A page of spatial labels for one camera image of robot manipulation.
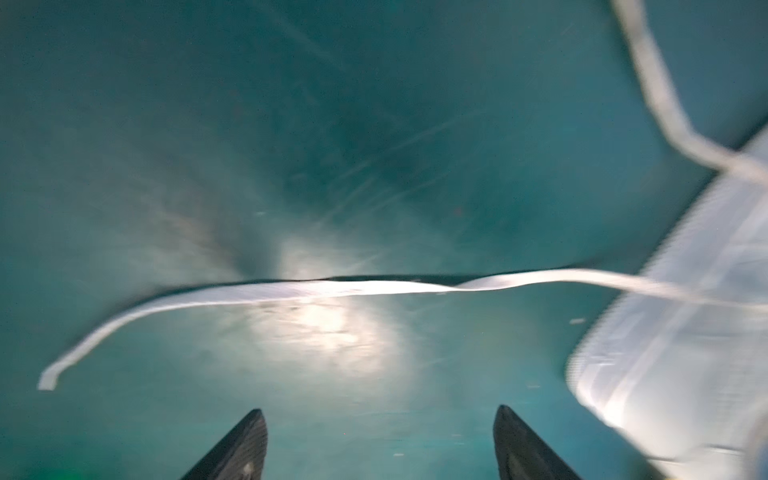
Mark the white sneaker shoe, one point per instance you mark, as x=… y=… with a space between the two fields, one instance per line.
x=684 y=383

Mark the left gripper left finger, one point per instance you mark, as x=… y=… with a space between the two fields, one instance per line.
x=239 y=455

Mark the white shoelace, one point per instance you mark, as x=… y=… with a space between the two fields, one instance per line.
x=661 y=99

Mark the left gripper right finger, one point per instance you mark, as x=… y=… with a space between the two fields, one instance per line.
x=521 y=454

